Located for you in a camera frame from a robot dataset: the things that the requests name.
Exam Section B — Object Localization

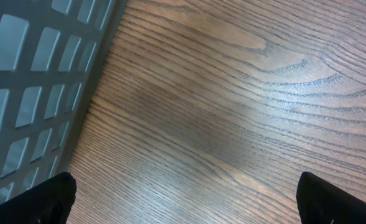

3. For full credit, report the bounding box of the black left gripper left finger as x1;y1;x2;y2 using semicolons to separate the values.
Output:
0;172;76;224

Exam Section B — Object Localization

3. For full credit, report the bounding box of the grey plastic mesh basket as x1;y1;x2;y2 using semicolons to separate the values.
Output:
0;0;127;204

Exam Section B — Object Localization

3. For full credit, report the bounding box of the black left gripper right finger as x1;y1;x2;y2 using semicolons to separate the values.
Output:
296;172;366;224

